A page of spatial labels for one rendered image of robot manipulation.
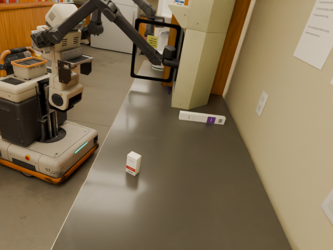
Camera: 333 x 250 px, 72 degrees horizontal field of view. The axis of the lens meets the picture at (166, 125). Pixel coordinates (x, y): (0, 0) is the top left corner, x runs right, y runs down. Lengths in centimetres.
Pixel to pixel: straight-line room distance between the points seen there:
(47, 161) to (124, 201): 132
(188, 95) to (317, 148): 82
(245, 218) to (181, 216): 23
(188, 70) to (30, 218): 153
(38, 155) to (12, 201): 39
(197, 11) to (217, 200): 94
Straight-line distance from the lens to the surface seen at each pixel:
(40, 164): 212
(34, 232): 197
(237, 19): 176
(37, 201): 215
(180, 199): 86
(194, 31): 135
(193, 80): 141
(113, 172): 92
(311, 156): 88
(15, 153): 225
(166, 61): 149
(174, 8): 134
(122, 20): 143
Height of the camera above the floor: 156
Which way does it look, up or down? 29 degrees down
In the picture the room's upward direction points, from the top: 11 degrees clockwise
